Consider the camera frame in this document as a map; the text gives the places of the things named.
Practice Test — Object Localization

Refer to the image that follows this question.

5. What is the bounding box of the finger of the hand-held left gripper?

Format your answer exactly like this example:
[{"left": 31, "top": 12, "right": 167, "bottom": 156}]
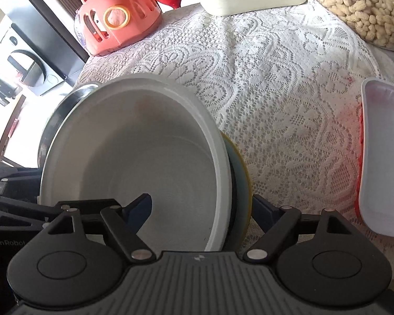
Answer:
[
  {"left": 0, "top": 194, "right": 64, "bottom": 219},
  {"left": 0, "top": 167, "right": 42, "bottom": 198}
]

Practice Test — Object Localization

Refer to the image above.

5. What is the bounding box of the white bowl with yellow rim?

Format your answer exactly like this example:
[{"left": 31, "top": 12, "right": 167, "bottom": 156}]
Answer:
[{"left": 221, "top": 133, "right": 252, "bottom": 241}]

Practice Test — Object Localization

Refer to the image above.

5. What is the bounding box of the stainless steel bowl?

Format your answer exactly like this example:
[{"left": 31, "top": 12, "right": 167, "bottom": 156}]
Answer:
[{"left": 36, "top": 83, "right": 99, "bottom": 171}]

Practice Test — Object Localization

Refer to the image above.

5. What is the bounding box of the glass jar of peanuts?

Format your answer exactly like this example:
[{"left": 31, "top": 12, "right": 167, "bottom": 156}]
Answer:
[{"left": 307, "top": 0, "right": 394, "bottom": 52}]

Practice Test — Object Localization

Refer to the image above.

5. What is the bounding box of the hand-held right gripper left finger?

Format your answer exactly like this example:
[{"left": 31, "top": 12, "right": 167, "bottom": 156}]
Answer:
[{"left": 43, "top": 193, "right": 156, "bottom": 265}]

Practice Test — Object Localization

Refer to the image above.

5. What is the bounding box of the white lace tablecloth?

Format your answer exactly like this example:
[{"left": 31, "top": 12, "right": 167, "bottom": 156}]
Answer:
[{"left": 75, "top": 0, "right": 394, "bottom": 237}]

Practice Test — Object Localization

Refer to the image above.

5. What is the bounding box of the white deep paper bowl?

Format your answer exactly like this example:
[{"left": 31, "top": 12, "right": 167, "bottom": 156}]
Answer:
[{"left": 39, "top": 74, "right": 232, "bottom": 253}]

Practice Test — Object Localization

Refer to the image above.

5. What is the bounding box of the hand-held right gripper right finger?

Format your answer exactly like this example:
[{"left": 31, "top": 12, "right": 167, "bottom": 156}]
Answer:
[{"left": 243, "top": 194, "right": 358, "bottom": 265}]

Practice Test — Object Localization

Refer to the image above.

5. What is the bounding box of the black white floor appliance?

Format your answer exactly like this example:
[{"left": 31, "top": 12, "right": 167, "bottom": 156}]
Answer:
[{"left": 0, "top": 15, "right": 67, "bottom": 97}]

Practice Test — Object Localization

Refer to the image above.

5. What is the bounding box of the red tray with white inside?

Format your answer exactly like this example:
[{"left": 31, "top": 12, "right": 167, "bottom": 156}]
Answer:
[{"left": 354, "top": 78, "right": 394, "bottom": 239}]

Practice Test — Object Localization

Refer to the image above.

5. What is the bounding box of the pink toy case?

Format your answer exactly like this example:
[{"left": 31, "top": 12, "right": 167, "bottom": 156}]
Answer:
[{"left": 74, "top": 0, "right": 162, "bottom": 56}]

